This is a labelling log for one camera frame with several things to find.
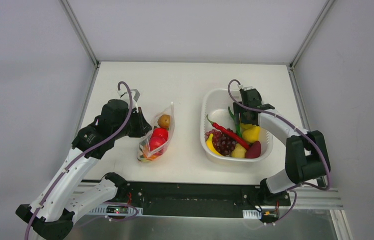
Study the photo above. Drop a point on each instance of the white plastic basket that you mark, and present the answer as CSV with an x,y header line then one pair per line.
x,y
215,104

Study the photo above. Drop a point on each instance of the red tomato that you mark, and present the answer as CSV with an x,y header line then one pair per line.
x,y
160,132

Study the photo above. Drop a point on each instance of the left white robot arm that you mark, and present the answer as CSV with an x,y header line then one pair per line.
x,y
54,213

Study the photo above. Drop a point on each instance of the brown kiwi fruit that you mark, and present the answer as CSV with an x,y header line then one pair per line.
x,y
164,121

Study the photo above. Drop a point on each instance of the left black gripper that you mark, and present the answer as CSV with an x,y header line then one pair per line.
x,y
142,122

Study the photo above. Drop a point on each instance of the yellow pear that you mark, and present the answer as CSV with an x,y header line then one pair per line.
x,y
251,135

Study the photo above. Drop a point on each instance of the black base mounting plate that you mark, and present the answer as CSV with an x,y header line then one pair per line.
x,y
197,200

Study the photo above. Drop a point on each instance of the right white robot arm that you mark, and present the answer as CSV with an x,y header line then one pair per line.
x,y
306,156

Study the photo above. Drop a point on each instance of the yellow potato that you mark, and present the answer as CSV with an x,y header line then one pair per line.
x,y
238,152

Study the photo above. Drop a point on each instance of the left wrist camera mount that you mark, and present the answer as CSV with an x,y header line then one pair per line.
x,y
135,95

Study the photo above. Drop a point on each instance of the clear zip top bag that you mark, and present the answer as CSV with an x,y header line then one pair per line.
x,y
144,142

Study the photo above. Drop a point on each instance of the dark purple sweet potato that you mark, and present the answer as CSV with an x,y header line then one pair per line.
x,y
254,151

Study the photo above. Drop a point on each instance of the purple grape bunch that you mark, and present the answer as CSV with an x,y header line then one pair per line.
x,y
222,143

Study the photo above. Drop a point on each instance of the red apple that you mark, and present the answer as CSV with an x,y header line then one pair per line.
x,y
156,142

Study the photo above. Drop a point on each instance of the orange fruit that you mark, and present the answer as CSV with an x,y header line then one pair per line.
x,y
146,156

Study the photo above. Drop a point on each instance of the red chili pepper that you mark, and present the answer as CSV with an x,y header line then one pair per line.
x,y
231,134

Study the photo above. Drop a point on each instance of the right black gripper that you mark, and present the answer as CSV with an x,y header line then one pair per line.
x,y
245,111

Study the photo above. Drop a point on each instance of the large yellow banana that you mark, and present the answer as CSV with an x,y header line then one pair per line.
x,y
209,144

